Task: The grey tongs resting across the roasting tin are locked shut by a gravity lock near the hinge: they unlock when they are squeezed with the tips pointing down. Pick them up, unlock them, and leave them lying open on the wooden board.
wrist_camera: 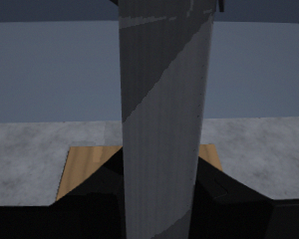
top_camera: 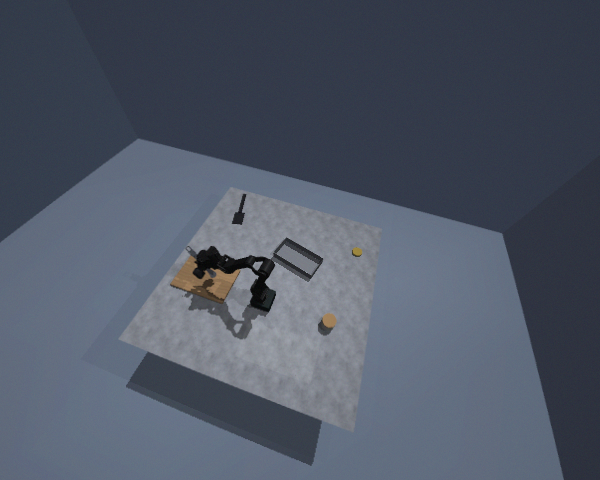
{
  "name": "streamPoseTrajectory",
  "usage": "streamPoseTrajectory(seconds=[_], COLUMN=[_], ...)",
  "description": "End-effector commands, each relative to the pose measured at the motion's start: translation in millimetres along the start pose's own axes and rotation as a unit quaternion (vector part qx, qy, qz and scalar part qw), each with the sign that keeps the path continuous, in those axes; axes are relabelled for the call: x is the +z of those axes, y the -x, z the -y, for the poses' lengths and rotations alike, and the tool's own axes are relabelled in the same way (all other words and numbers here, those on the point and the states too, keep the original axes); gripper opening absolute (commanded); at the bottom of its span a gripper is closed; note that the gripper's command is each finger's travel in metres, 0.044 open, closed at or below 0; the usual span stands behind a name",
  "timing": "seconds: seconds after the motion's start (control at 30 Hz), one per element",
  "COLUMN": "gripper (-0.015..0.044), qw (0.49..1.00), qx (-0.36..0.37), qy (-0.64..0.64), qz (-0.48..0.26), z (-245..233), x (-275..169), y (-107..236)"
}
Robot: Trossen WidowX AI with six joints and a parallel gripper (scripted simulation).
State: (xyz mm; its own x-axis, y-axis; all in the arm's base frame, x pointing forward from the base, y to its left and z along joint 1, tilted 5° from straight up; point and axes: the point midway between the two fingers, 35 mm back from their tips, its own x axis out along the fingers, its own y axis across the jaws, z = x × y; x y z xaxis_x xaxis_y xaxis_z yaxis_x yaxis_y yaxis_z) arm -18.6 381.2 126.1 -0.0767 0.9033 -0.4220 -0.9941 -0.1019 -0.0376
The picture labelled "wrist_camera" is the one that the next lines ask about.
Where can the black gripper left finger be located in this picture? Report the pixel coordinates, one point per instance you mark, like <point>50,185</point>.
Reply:
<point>95,209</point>

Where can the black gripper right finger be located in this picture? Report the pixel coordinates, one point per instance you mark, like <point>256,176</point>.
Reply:
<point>224,208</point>

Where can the light brown wooden board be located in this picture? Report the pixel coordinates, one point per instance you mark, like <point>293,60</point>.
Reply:
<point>83,161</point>

